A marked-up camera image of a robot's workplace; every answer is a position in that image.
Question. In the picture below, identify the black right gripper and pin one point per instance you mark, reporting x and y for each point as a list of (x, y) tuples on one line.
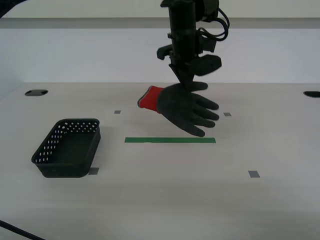
[(183, 47)]

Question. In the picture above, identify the red and black work glove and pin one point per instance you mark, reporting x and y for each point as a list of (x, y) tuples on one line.
[(182, 107)]

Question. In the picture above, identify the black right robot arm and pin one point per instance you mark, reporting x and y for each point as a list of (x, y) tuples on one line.
[(182, 15)]

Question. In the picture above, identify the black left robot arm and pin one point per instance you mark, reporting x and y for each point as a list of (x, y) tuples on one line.
[(8, 5)]

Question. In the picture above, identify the black perforated plastic basket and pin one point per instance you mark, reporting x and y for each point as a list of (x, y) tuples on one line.
[(72, 150)]

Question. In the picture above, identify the grey tape square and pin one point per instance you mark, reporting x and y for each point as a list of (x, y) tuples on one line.
[(254, 174), (94, 171), (117, 112), (227, 114)]

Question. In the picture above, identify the green tape strip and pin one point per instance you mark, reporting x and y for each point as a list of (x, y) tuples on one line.
[(170, 140)]

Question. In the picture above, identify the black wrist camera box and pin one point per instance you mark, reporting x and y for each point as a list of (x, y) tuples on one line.
[(207, 65)]

